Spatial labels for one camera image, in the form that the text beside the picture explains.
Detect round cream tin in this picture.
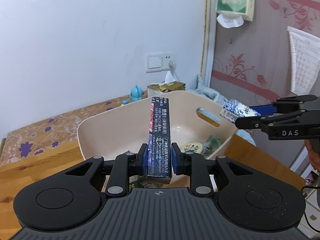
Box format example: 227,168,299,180
180,141,203,154

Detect blue white porcelain pattern box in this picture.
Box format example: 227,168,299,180
220,99,261,124

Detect long dark printed box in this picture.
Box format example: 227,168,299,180
146,96,172,184

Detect green fabric scrunchie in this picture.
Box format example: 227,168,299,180
202,135,222,157

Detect small black box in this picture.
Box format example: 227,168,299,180
129,176,140,189

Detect green dried herb bag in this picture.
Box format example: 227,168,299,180
137,176,163,188

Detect person right hand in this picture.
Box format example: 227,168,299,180
304,140,320,172

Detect beige plastic storage bin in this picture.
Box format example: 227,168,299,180
77,90,236,160

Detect white paper calendar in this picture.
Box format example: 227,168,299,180
287,27,319,95

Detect blue toy figure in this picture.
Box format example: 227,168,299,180
129,86,144,102

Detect gold tissue box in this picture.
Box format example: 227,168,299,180
147,71,185,97

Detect floral patterned side cabinet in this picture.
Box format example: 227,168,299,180
0,94,148,167

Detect green hanging tissue pack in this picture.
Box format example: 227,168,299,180
216,0,255,29

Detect white plug and cable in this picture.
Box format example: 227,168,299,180
167,60,182,83

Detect white wall switch socket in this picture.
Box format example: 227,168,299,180
145,52,176,73

